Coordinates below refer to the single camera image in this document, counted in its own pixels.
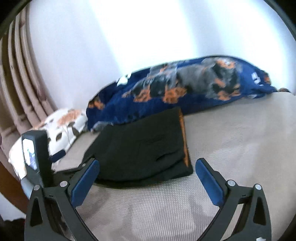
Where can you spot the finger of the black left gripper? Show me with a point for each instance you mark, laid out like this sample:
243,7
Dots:
57,156

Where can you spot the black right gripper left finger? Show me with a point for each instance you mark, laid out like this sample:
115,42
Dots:
41,222

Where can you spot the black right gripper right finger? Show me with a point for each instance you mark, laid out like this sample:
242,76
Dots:
254,220

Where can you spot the black pants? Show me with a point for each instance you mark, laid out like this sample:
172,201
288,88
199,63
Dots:
145,152

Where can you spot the white floral pillow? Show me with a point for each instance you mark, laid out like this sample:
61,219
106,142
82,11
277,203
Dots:
63,127

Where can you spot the beige curtain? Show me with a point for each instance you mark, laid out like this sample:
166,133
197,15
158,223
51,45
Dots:
24,102

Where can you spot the beige woven bed mattress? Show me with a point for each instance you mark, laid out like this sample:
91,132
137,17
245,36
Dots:
249,141

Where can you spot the blue floral blanket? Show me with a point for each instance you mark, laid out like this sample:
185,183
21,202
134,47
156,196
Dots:
192,85

